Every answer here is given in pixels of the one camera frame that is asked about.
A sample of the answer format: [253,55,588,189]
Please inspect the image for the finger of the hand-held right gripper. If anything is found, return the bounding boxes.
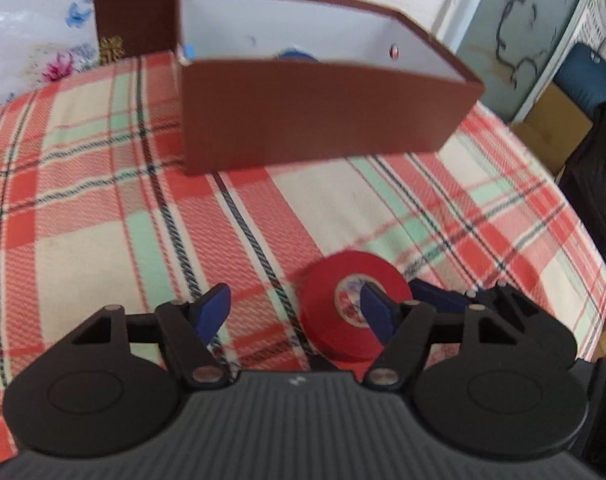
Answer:
[411,279,578,369]

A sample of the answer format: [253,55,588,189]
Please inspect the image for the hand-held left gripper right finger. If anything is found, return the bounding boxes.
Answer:
[358,282,517,392]

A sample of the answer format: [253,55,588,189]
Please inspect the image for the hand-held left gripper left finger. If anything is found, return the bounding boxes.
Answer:
[72,282,232,391]

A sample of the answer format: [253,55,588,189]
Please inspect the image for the red tape roll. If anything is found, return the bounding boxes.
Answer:
[298,251,412,361]

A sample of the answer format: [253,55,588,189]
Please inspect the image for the brown cardboard box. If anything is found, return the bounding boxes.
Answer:
[174,0,486,177]

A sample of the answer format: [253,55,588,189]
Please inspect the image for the blue tape roll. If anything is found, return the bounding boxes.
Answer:
[275,47,320,62]

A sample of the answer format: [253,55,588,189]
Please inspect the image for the red plaid blanket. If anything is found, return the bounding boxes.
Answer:
[0,50,606,476]

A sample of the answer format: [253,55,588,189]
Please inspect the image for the black garment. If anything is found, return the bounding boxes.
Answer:
[557,97,606,291]

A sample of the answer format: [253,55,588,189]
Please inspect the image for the tan cardboard carton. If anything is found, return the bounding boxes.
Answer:
[510,81,594,178]

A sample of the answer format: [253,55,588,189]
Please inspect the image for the blue chair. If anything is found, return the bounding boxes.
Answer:
[553,41,606,118]

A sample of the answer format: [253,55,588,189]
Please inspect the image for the grey cabinet with drawing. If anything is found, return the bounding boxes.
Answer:
[455,0,600,123]

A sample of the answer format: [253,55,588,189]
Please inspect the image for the brown box lid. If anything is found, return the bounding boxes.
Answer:
[92,0,247,65]

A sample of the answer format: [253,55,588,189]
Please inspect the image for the floral white pillow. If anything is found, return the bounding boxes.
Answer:
[0,0,102,117]

